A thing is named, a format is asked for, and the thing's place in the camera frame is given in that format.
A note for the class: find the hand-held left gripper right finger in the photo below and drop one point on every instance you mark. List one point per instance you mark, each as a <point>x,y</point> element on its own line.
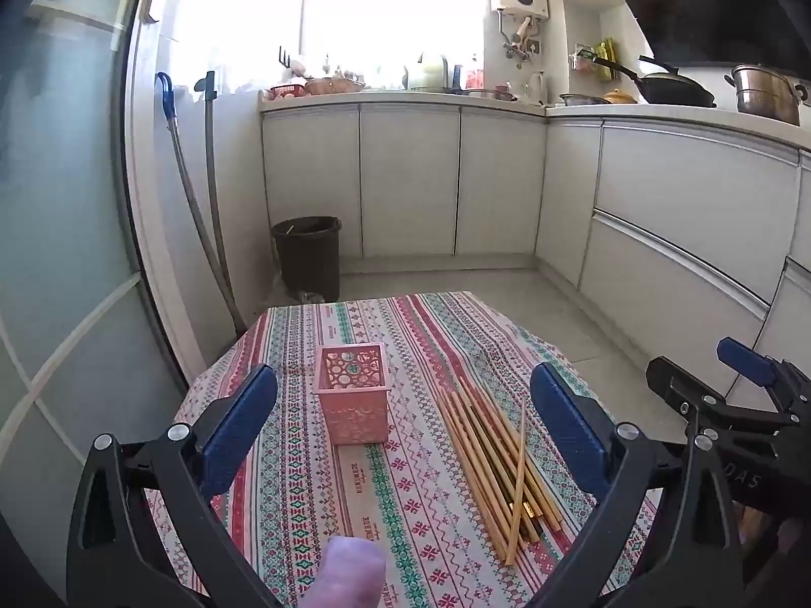
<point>567,424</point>

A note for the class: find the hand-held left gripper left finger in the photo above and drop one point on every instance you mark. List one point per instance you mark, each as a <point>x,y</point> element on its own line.
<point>244,418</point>

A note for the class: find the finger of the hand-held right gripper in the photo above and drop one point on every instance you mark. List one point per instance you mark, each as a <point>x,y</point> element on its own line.
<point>671,383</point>
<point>747,361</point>

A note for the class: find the bunch of wooden chopsticks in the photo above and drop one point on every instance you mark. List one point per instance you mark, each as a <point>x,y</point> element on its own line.
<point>481,449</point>

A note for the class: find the pink perforated plastic basket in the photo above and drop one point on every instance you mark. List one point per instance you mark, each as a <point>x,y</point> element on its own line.
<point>355,418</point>

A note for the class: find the person's left hand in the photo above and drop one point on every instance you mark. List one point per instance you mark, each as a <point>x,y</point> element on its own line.
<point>351,573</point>

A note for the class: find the white drawer base cabinet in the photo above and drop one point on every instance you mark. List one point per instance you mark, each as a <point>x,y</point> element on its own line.
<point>684,215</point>

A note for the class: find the red green patterned tablecloth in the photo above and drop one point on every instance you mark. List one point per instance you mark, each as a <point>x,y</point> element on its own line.
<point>412,487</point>

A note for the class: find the dark brown trash bin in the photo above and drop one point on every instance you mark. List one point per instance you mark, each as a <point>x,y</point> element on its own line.
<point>307,259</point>

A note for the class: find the frosted glass sliding door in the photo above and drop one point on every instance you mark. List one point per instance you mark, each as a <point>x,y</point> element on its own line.
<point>63,234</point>

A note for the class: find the white kitchen countertop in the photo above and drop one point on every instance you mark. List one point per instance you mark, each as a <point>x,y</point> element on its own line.
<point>665,113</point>

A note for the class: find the steel stock pot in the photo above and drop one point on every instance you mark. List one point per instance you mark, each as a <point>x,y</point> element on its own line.
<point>763,95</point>

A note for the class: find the black wok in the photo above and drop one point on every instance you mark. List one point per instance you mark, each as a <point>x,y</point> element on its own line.
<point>671,90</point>

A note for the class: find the white door base cabinet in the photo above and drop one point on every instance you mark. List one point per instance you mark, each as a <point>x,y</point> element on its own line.
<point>405,177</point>

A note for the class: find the brown clay pot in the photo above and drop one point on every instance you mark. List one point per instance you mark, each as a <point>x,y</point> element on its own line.
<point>619,97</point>

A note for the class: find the shallow steel pan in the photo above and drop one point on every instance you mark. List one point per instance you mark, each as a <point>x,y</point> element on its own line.
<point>584,100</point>

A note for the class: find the red plastic basket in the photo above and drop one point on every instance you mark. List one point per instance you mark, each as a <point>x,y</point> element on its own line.
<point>286,92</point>

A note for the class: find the metal basin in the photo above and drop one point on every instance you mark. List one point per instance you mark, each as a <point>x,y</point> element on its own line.
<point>334,86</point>

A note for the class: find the red bottle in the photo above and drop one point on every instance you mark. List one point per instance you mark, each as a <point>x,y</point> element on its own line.
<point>474,76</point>

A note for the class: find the black range hood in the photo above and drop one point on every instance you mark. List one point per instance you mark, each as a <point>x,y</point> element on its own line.
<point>697,0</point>

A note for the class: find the water heater pipes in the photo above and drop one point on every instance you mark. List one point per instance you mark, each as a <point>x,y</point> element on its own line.
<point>519,38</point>

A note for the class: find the pale yellow jug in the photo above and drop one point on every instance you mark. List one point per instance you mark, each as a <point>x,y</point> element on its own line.
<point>426,73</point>

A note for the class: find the bright kitchen window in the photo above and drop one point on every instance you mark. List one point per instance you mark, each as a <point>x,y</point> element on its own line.
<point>393,6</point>

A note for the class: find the wall spice rack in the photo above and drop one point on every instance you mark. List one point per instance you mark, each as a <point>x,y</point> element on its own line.
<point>592,60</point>

